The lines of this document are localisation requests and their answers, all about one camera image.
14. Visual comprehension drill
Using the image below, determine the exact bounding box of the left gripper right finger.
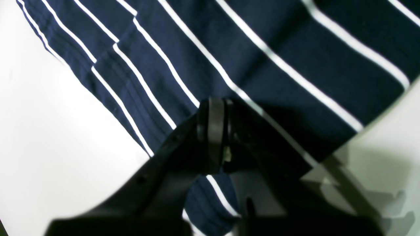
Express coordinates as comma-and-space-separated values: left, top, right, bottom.
225, 99, 383, 236

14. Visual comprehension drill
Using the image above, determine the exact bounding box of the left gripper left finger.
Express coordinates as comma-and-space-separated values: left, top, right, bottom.
46, 98, 225, 236

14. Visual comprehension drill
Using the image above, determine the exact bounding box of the navy white striped T-shirt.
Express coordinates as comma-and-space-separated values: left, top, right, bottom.
17, 0, 419, 236

